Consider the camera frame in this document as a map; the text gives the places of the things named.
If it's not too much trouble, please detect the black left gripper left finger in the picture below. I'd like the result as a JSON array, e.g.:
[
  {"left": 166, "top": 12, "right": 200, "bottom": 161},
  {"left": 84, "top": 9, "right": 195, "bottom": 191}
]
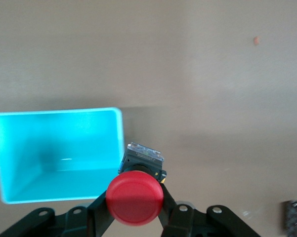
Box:
[{"left": 0, "top": 190, "right": 117, "bottom": 237}]

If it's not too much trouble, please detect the red push button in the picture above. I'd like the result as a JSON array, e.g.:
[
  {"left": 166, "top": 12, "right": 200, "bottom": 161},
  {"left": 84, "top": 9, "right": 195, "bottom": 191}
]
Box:
[{"left": 105, "top": 142, "right": 168, "bottom": 227}]

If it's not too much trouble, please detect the dark brown cylindrical capacitor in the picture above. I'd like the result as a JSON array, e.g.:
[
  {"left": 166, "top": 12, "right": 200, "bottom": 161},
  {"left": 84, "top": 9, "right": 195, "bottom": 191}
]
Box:
[{"left": 283, "top": 199, "right": 297, "bottom": 236}]

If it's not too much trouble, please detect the cyan plastic box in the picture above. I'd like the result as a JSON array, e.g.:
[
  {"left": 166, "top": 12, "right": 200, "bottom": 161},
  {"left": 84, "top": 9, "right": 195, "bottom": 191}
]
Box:
[{"left": 0, "top": 107, "right": 125, "bottom": 204}]

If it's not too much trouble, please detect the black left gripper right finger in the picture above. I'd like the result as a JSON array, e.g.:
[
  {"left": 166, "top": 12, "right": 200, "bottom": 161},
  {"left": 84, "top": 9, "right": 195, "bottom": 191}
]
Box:
[{"left": 157, "top": 183, "right": 262, "bottom": 237}]

